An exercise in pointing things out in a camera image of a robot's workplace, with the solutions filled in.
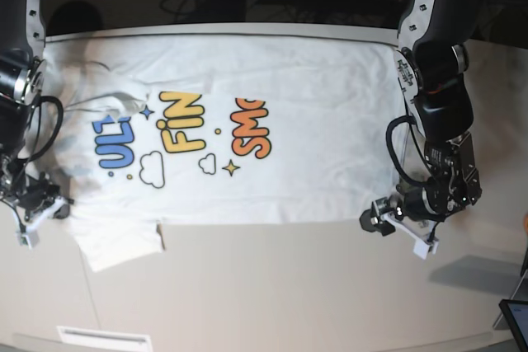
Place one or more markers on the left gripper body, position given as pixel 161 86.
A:
pixel 418 204

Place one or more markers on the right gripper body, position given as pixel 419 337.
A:
pixel 31 194

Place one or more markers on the white printed T-shirt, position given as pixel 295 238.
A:
pixel 216 130

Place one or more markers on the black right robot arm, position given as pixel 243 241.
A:
pixel 22 75

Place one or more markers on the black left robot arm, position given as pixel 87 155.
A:
pixel 431 60

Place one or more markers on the white label on table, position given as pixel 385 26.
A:
pixel 104 340

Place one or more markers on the tablet screen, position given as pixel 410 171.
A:
pixel 513 317

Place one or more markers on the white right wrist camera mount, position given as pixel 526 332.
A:
pixel 28 232

